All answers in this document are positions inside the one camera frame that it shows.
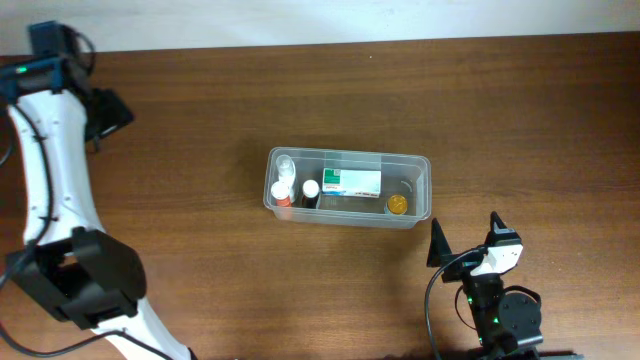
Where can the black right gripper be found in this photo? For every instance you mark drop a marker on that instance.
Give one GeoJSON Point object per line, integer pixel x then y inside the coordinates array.
{"type": "Point", "coordinates": [440, 252]}

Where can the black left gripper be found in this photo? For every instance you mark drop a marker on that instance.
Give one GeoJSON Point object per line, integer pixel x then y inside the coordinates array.
{"type": "Point", "coordinates": [118, 112]}

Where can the small jar with gold lid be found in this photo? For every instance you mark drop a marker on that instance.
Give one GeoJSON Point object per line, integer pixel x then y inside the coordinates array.
{"type": "Point", "coordinates": [396, 205]}

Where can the white medicine box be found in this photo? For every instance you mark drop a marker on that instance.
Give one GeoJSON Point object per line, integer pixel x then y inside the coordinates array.
{"type": "Point", "coordinates": [351, 183]}

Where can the dark bottle with white cap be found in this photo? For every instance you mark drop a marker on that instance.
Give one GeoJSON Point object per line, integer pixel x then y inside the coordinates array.
{"type": "Point", "coordinates": [311, 194]}

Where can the white bottle with clear cap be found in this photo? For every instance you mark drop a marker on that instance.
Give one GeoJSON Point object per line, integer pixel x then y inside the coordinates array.
{"type": "Point", "coordinates": [287, 174]}

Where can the orange effervescent tablet tube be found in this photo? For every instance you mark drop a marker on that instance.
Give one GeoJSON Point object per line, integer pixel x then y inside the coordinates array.
{"type": "Point", "coordinates": [281, 193]}

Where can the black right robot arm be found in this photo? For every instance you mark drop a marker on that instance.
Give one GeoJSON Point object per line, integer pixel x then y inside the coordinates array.
{"type": "Point", "coordinates": [507, 320]}

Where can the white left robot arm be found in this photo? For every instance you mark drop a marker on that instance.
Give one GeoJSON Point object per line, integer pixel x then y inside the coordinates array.
{"type": "Point", "coordinates": [70, 266]}

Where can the clear plastic container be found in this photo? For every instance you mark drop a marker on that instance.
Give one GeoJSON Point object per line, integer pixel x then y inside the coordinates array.
{"type": "Point", "coordinates": [407, 175]}

